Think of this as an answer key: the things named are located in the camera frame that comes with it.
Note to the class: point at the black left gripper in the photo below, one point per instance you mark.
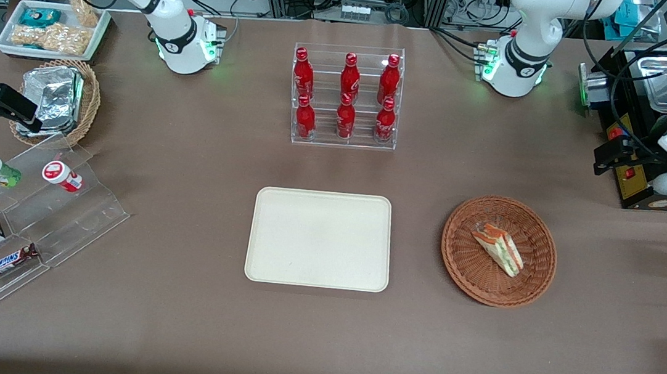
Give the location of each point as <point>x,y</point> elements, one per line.
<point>639,156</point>

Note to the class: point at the triangular sandwich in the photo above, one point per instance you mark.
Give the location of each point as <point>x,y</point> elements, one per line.
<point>497,251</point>

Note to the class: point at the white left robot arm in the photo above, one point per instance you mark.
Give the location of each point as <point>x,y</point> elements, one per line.
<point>524,21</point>

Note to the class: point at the light wicker basket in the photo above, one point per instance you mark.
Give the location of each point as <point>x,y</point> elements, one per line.
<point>89,102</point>

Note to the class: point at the white snack tray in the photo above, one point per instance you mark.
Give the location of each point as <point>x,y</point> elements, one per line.
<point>5,41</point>

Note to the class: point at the round brown wicker basket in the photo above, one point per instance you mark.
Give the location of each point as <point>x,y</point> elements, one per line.
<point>484,286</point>

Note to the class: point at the cream rectangular serving tray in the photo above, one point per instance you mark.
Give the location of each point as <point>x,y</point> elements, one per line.
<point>320,238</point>

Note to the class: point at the aluminium foil container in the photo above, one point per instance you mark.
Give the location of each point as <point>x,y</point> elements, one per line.
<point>54,99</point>

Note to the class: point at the black food warmer machine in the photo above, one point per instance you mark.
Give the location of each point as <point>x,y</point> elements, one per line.
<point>637,188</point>

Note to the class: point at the silver cylinder knob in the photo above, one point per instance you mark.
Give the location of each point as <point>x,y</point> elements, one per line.
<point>595,87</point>

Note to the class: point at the red yogurt drink bottle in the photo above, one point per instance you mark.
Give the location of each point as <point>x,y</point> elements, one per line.
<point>62,175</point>

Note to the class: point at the clear bag of crackers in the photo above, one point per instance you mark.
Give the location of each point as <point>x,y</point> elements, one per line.
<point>51,38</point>

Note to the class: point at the teal snack packet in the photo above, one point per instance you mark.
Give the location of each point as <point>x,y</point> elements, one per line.
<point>40,17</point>

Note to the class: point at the clear acrylic stepped stand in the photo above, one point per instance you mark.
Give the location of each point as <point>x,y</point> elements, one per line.
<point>56,226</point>

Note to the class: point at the clear bag of peanuts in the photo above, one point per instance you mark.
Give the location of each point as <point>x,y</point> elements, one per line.
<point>84,9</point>

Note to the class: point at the teal plastic bag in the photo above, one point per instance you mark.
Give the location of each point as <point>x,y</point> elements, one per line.
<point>634,11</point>

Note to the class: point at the Snickers chocolate bar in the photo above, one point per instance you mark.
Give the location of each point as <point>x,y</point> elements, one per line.
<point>8,262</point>

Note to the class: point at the red cola bottle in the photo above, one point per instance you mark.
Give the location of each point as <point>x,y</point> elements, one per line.
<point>350,77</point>
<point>306,119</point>
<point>345,120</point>
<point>389,80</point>
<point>385,124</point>
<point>303,75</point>

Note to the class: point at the clear acrylic bottle rack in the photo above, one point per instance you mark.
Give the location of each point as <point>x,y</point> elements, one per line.
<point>363,143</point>

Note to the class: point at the white power strip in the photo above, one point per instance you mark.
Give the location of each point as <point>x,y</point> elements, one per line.
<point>355,11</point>

